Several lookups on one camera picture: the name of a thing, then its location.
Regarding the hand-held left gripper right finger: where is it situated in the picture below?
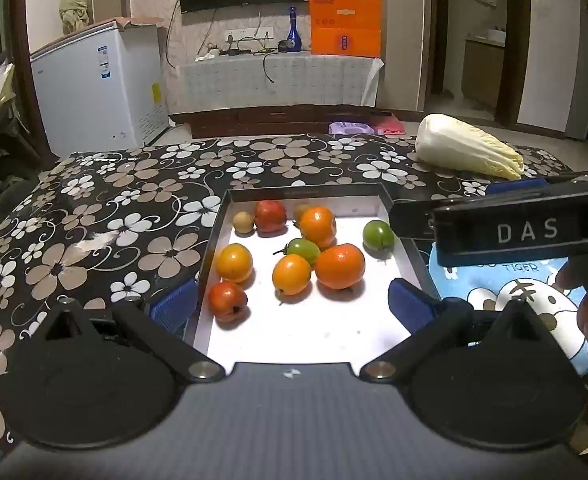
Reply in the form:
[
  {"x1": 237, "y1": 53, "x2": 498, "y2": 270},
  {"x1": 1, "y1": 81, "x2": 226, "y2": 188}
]
[{"x1": 360, "y1": 277, "x2": 560, "y2": 383}]

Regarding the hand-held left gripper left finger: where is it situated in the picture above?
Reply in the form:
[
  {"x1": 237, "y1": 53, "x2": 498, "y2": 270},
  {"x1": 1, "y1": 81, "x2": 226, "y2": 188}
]
[{"x1": 34, "y1": 277, "x2": 227, "y2": 383}]

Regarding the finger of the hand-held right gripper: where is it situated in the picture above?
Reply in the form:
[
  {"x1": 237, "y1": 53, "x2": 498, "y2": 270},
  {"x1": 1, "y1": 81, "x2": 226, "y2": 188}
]
[
  {"x1": 485, "y1": 171, "x2": 588, "y2": 202},
  {"x1": 389, "y1": 199, "x2": 442, "y2": 241}
]

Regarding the red apple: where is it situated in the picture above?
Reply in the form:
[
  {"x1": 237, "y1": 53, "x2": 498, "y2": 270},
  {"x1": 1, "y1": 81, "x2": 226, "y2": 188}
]
[
  {"x1": 209, "y1": 281, "x2": 249, "y2": 323},
  {"x1": 255, "y1": 200, "x2": 288, "y2": 234}
]

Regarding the blue cartoon plate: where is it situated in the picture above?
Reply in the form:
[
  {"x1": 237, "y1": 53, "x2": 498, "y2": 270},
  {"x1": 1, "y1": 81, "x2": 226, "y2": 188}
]
[{"x1": 426, "y1": 242, "x2": 588, "y2": 376}]

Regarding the orange mandarin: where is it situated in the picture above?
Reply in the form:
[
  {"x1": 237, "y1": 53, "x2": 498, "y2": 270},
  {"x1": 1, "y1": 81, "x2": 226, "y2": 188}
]
[
  {"x1": 315, "y1": 243, "x2": 366, "y2": 290},
  {"x1": 272, "y1": 254, "x2": 312, "y2": 297},
  {"x1": 300, "y1": 206, "x2": 337, "y2": 250}
]

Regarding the black box with white bottom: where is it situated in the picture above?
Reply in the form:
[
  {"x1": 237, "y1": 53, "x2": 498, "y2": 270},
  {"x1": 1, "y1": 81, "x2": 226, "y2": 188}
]
[{"x1": 186, "y1": 182, "x2": 442, "y2": 376}]

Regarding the green mandarin with stem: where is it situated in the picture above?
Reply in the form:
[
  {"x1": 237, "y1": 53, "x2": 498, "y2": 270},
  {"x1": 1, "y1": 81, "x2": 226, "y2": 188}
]
[{"x1": 273, "y1": 238, "x2": 321, "y2": 266}]

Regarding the napa cabbage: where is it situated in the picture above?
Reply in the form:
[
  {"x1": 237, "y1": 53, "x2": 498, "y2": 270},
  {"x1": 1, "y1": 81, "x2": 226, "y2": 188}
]
[{"x1": 415, "y1": 113, "x2": 525, "y2": 181}]

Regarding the black floral tablecloth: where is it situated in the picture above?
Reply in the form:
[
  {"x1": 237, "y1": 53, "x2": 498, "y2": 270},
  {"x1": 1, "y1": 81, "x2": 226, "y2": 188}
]
[{"x1": 0, "y1": 132, "x2": 588, "y2": 461}]

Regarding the purple plastic container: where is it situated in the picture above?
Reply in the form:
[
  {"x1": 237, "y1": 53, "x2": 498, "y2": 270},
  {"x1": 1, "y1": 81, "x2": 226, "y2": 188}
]
[{"x1": 329, "y1": 121, "x2": 375, "y2": 136}]

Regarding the dark wooden cabinet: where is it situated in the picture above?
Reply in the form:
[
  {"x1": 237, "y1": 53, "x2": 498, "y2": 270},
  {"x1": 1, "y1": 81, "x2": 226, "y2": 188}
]
[{"x1": 168, "y1": 102, "x2": 389, "y2": 138}]

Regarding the orange gift box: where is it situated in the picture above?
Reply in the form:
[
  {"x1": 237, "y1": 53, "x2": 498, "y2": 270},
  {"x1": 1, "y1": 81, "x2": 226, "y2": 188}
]
[{"x1": 309, "y1": 0, "x2": 383, "y2": 58}]

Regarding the blue glass bottle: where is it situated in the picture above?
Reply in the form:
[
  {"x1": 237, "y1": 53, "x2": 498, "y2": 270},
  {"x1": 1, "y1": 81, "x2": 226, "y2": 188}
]
[{"x1": 287, "y1": 6, "x2": 302, "y2": 53}]

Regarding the white chest freezer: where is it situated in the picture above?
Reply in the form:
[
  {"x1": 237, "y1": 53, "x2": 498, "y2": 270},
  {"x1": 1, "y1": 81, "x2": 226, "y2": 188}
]
[{"x1": 30, "y1": 17, "x2": 169, "y2": 157}]

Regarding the brown cardboard piece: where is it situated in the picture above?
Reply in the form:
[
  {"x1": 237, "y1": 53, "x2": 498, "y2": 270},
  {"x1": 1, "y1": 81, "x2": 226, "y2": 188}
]
[{"x1": 115, "y1": 16, "x2": 163, "y2": 29}]

